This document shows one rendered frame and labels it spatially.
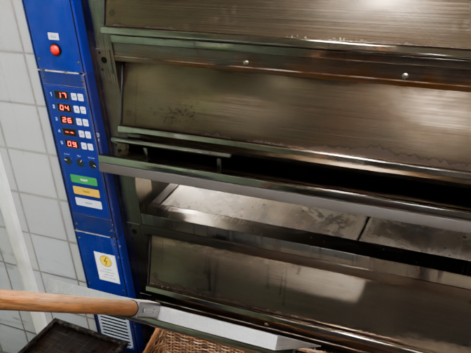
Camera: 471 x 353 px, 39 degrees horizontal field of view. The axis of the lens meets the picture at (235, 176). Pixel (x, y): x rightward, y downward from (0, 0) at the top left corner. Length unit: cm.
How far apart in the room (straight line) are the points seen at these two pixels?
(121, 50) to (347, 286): 83
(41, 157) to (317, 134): 87
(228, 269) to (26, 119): 71
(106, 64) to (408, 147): 77
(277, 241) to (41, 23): 81
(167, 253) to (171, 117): 46
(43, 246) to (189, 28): 98
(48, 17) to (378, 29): 82
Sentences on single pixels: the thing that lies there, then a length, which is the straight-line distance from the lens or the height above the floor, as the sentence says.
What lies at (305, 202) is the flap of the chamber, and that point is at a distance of 147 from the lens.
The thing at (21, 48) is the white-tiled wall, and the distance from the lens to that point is 191.
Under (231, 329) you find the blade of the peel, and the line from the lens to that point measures 136.
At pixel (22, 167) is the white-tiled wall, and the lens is 211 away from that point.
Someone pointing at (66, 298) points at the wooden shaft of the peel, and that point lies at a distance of 115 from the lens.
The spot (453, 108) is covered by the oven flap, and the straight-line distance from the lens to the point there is 148.
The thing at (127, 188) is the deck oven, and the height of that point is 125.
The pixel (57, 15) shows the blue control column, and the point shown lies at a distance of 175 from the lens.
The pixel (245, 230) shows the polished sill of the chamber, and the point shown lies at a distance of 179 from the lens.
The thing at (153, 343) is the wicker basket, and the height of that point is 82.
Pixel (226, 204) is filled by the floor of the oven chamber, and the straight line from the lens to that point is 190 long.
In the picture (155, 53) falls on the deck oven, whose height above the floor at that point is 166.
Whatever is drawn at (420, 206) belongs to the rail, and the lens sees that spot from 141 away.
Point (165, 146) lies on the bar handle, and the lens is 162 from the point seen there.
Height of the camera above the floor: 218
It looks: 29 degrees down
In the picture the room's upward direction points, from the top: 5 degrees counter-clockwise
